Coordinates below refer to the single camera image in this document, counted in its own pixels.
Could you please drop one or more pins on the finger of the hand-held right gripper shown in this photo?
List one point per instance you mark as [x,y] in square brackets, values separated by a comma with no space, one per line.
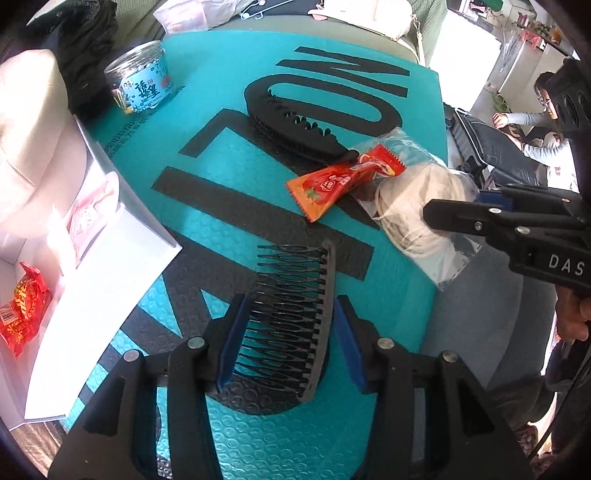
[531,196]
[485,219]

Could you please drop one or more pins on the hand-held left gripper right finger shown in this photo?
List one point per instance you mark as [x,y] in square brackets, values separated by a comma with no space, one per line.
[351,344]

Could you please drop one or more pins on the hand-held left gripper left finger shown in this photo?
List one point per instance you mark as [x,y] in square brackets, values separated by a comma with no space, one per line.
[231,344]

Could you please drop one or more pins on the black hair comb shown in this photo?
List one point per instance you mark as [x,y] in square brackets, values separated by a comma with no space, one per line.
[286,314]

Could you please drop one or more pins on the white cardboard box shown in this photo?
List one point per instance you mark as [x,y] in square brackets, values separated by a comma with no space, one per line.
[106,286]

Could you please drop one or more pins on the pink sachet with bow print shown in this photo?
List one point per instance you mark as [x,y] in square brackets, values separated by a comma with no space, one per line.
[90,214]

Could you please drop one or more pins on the red snack packet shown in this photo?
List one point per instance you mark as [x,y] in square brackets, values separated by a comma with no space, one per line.
[21,309]

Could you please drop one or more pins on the person's right forearm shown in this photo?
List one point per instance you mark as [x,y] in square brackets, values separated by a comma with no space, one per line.
[572,387]

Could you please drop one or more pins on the person's right hand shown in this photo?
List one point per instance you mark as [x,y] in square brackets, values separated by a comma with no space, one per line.
[575,316]

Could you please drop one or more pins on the black suitcase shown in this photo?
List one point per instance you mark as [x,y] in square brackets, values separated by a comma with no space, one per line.
[494,147]

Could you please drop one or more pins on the green slippers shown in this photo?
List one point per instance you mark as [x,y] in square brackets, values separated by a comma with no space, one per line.
[501,102]

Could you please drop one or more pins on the white appliance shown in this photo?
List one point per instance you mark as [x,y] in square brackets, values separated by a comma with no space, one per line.
[526,69]

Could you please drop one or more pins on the orange snack packet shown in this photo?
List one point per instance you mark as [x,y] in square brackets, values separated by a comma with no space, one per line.
[341,180]

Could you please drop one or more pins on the green quilted bed cover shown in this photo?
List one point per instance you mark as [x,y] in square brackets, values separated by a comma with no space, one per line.
[429,27]

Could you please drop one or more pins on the black banana hair clip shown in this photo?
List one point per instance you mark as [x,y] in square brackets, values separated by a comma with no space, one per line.
[295,131]

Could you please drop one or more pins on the cream handbag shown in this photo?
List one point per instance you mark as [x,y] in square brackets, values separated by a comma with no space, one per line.
[369,23]

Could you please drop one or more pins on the teal bubble mailer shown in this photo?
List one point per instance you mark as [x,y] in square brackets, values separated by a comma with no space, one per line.
[286,74]

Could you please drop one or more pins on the clear jar with blue label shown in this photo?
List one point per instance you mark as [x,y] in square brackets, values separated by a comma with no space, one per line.
[141,81]

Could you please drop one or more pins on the beige newsboy cap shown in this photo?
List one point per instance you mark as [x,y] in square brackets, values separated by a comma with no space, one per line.
[32,138]

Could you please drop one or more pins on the white clothes hanger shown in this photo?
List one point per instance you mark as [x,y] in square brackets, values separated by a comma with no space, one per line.
[258,9]

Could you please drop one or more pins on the dark clothing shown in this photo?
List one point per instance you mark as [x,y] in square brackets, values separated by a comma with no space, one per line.
[78,50]

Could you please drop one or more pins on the white plastic bag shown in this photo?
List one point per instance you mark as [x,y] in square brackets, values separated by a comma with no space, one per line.
[198,14]

